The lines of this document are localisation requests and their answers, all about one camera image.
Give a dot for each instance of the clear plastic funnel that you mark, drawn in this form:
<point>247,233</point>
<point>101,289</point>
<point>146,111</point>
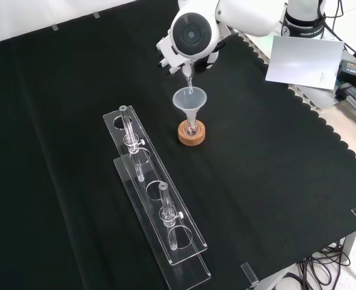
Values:
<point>182,102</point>

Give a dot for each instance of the clear acrylic funnel stand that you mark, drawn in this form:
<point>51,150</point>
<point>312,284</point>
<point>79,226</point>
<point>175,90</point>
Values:
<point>154,193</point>

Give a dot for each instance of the grey and black clamp tool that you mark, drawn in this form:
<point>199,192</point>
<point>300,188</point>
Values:
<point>354,96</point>

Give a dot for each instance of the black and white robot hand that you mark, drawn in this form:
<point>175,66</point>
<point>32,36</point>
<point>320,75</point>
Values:
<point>169,56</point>

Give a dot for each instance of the grey metal base plate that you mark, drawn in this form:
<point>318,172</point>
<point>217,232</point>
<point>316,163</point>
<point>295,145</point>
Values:
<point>319,98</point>

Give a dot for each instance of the small round-bottom glass flask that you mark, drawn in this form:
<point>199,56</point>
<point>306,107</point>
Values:
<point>192,130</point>

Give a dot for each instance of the black power adapter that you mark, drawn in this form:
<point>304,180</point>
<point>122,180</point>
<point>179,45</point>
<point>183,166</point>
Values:
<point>354,70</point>

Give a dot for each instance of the black bench cloth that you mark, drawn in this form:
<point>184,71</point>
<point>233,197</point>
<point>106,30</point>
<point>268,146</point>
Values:
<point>75,121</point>

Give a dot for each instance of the grey tape piece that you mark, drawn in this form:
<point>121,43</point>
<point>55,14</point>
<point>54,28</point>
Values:
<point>96,15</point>
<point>55,27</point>

